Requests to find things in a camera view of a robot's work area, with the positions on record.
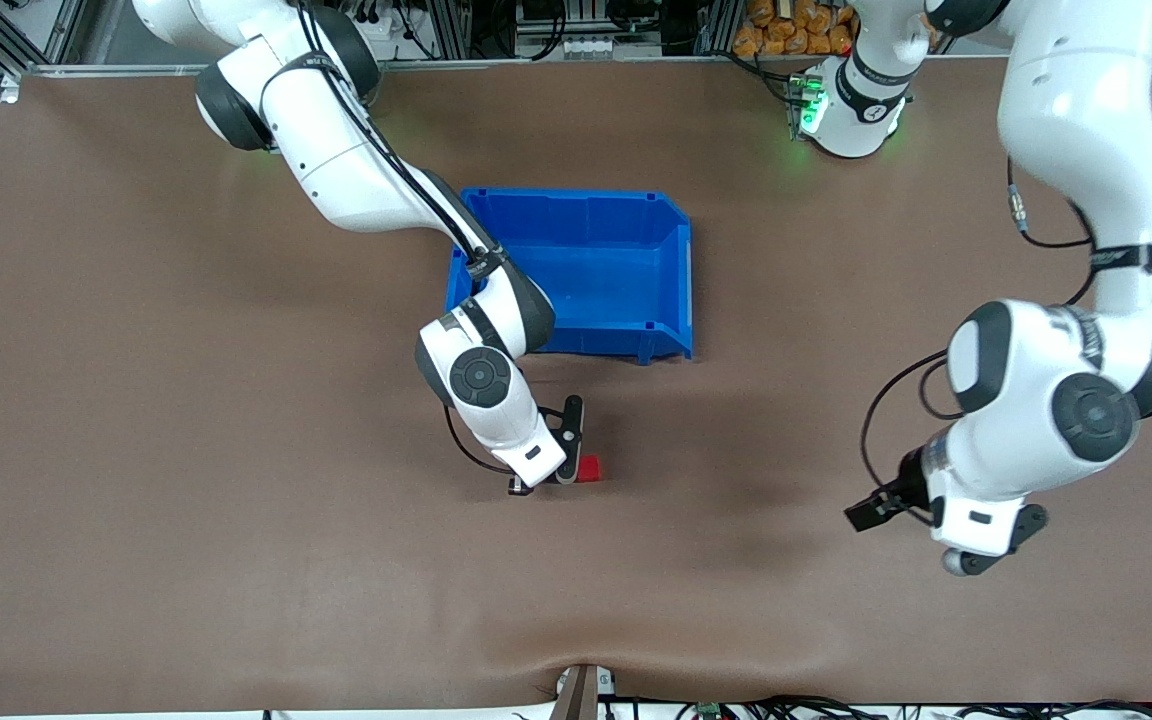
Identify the small green circuit board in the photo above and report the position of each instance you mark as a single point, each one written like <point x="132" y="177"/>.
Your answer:
<point x="708" y="709"/>

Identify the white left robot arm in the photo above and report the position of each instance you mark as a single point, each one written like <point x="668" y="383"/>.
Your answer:
<point x="1076" y="100"/>

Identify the orange snack bag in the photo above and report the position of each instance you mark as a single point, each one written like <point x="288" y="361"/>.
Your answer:
<point x="786" y="30"/>

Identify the blue plastic bin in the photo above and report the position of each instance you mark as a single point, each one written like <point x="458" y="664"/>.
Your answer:
<point x="616" y="270"/>

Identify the white power strip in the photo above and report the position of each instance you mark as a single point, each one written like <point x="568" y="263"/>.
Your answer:
<point x="391" y="30"/>

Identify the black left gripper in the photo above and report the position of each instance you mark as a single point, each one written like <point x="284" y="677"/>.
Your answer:
<point x="904" y="490"/>

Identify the metal table edge clamp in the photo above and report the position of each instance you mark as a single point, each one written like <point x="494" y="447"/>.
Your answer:
<point x="576" y="695"/>

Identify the red cube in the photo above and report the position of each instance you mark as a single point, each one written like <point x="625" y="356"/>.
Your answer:
<point x="591" y="469"/>

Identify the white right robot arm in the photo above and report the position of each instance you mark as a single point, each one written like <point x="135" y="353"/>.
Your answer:
<point x="356" y="170"/>

